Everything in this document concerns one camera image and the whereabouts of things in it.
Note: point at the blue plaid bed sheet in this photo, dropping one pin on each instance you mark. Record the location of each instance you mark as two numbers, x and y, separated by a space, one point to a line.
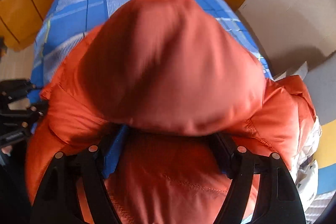
69 21

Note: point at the grey yellow blue headboard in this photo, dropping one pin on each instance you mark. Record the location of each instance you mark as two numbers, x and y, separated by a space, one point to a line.
320 82

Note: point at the beige quilted jacket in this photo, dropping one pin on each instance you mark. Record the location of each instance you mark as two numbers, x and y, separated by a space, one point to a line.
309 147

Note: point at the white cloth by headboard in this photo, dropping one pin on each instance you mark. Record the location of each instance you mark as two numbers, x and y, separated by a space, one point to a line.
299 70

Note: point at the white patterned pillow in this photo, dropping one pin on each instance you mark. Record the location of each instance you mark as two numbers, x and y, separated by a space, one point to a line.
307 183

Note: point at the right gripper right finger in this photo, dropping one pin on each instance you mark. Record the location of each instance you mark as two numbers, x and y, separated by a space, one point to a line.
277 199

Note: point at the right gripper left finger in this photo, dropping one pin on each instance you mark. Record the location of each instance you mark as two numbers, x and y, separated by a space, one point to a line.
57 199

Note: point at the orange down jacket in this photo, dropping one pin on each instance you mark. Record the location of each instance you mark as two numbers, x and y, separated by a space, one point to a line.
171 74

